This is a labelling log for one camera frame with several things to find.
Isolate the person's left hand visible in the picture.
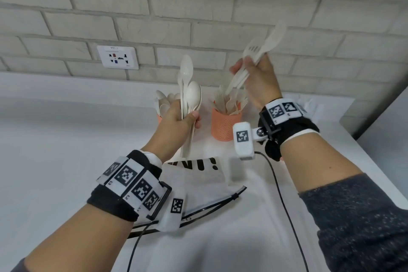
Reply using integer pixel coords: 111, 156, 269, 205
142, 99, 202, 164

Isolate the person's right hand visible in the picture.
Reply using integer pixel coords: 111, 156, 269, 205
229, 53, 283, 110

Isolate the bunch of white plastic spoons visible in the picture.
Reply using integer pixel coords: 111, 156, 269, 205
154, 90, 181, 118

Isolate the bunch of white plastic forks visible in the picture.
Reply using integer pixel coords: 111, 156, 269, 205
212, 85, 249, 116

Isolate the white plastic spoon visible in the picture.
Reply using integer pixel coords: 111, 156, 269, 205
186, 81, 202, 158
179, 54, 194, 119

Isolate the grey zip pouch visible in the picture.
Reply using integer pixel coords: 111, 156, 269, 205
127, 156, 248, 239

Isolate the bunch of white plastic knives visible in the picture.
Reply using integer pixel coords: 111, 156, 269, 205
299, 98, 324, 121

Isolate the person's left forearm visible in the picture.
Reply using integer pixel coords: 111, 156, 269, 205
11, 203, 134, 272

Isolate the person's right forearm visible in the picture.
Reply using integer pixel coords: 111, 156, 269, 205
280, 133, 408, 272

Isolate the black right wristband with markers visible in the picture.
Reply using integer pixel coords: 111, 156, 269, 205
258, 98, 320, 162

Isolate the black wristband with markers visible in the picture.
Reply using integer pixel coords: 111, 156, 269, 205
86, 150, 173, 222
258, 98, 320, 162

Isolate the black left wristband with markers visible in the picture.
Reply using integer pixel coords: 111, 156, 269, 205
86, 150, 173, 222

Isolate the grey cabinet panel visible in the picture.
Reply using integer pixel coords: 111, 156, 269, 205
356, 87, 408, 201

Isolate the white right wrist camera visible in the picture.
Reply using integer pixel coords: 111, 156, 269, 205
232, 121, 267, 161

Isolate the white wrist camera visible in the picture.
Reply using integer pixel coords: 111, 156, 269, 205
232, 121, 267, 161
158, 182, 187, 232

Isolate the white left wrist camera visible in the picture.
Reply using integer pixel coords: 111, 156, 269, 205
158, 182, 187, 232

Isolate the white wall socket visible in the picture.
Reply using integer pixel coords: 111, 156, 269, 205
96, 45, 139, 70

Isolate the black left camera cable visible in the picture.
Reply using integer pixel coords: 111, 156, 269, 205
127, 222, 153, 272

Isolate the black camera cable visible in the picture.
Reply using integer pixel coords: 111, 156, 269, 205
254, 151, 310, 272
127, 222, 153, 272

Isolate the black right camera cable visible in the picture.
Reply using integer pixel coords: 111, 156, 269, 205
254, 151, 310, 272

